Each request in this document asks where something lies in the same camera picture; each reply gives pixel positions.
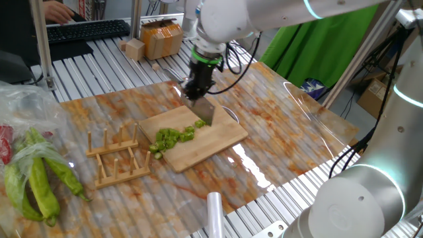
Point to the white plastic container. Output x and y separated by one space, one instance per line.
190 15

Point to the open cardboard box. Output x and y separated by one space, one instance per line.
371 96

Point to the green cloth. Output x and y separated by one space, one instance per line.
314 53

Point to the grey tripod mounted device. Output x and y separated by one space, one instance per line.
409 18

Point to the steel cleaver knife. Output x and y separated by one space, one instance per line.
205 110

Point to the red vegetable in bag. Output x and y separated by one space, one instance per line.
47 134
5 148

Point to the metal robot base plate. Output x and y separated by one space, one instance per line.
269 231

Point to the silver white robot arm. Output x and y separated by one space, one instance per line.
281 10

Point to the wooden peg rack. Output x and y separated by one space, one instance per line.
112 148

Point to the white plastic film roll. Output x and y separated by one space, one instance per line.
215 215

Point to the black flat pad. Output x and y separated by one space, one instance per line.
71 49

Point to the blue white patterned bag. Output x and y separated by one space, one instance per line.
310 87

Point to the tiny wooden block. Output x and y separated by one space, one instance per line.
156 66

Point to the black computer keyboard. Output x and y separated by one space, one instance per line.
86 30

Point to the cut chili end chunk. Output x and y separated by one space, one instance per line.
174 134

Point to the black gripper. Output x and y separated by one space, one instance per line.
201 76

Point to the taped cardboard box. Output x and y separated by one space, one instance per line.
162 39

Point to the clear plastic bag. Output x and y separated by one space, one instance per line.
29 105

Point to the small wooden block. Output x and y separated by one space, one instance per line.
122 45

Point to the aluminium frame post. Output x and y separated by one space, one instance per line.
135 20
41 39
355 64

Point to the black tripod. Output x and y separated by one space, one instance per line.
392 74

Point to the cut green chili pepper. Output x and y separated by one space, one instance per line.
200 123

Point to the large wooden cube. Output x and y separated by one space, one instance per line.
135 49

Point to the black computer monitor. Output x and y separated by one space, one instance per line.
16 26

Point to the whole green chili pepper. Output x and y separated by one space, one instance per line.
41 188
13 191
66 175

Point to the person's right hand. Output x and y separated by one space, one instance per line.
57 12

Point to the dark grey rounded object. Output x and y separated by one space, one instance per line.
15 67

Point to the marble pattern plastic mat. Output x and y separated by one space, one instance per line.
281 109

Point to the wooden cutting board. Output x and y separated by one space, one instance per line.
218 139

